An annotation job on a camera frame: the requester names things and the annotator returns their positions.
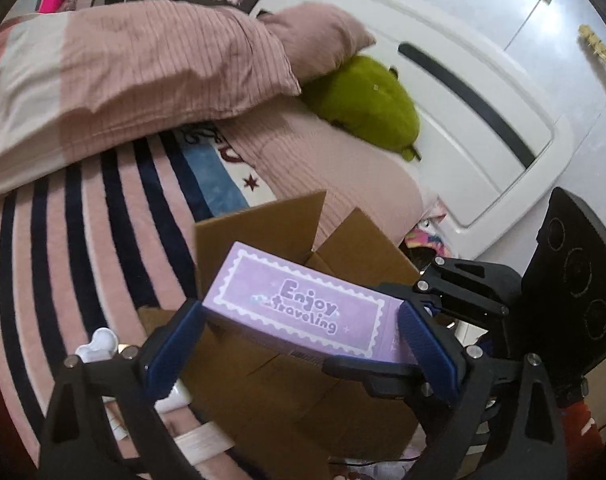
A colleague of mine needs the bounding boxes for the white charger with cable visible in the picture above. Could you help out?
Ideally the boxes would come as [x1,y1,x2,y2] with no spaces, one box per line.
[75,327,195,441]

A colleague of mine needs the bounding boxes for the white bed headboard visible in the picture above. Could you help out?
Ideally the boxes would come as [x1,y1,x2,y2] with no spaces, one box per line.
[251,0,574,259]

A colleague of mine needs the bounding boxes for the pink striped pillow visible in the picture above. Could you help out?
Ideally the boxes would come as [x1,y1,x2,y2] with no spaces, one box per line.
[257,2,376,84]

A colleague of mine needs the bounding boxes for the folded striped quilt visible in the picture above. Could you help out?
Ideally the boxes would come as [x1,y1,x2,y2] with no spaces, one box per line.
[0,0,300,196]

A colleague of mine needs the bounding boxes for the striped plush blanket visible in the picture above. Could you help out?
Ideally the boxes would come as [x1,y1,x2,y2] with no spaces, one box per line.
[0,124,274,464]

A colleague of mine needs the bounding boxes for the green plush toy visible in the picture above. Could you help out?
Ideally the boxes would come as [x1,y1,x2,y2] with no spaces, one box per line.
[302,55,420,160]

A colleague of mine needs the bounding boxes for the brown cardboard box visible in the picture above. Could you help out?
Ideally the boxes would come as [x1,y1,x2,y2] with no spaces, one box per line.
[137,190,435,480]

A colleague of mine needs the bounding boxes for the purple travel box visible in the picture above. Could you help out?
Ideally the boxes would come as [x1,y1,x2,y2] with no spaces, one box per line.
[202,242,416,364]

